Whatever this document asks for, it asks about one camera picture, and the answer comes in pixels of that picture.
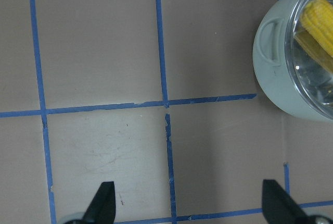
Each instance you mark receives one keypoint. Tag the pale green cooking pot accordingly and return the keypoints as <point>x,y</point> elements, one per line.
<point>270,63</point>

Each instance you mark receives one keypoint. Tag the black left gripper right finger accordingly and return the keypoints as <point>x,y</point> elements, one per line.
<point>278,207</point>

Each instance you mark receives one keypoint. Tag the yellow corn cob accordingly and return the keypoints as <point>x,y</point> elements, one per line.
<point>316,18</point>

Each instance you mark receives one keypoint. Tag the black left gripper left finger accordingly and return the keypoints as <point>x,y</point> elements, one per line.
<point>102,208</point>

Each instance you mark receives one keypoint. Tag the glass pot lid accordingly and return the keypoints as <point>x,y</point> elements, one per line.
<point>309,65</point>

